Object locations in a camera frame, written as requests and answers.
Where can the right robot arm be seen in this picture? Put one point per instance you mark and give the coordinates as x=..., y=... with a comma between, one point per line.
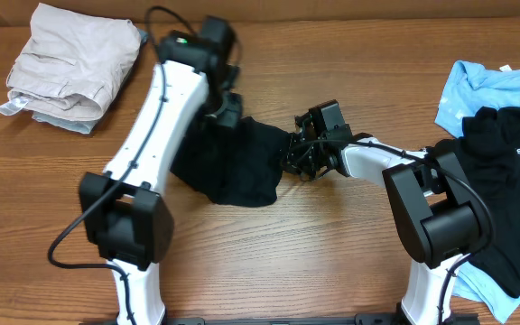
x=440, y=220

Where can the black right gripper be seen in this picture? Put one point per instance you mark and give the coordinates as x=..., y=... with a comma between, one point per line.
x=293, y=163

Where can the folded beige pants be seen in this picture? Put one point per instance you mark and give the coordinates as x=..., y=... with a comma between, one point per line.
x=72, y=66

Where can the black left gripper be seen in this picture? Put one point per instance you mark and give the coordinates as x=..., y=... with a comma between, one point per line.
x=231, y=110

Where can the light blue t-shirt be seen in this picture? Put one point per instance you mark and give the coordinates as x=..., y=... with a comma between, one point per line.
x=469, y=87

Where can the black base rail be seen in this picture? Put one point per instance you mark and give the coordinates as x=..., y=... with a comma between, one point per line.
x=278, y=321

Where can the black printed t-shirt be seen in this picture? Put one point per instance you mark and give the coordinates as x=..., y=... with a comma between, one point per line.
x=489, y=154

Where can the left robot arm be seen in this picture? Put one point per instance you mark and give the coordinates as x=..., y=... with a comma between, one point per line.
x=124, y=214

